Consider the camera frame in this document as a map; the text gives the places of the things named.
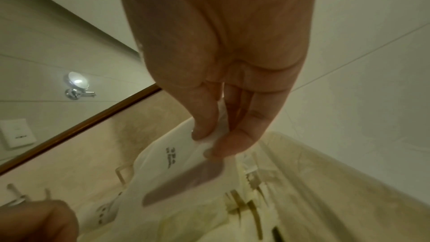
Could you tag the person's left hand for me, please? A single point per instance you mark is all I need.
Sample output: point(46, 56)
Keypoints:
point(32, 222)

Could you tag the person's right hand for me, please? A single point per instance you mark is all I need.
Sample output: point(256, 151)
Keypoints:
point(221, 28)

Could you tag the white plastic bag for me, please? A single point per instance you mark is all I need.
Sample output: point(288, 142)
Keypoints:
point(174, 179)

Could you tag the chrome tap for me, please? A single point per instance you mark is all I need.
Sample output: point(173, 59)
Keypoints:
point(17, 195)

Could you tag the cream bag with brown print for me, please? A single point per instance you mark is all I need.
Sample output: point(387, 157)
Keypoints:
point(248, 209)

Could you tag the white wall switch plate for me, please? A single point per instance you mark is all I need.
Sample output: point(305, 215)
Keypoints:
point(16, 133)

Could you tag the brown wooden frame strip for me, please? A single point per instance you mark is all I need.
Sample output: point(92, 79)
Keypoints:
point(77, 129)

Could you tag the round chrome wall fixture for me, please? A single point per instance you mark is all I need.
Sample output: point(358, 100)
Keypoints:
point(76, 83)

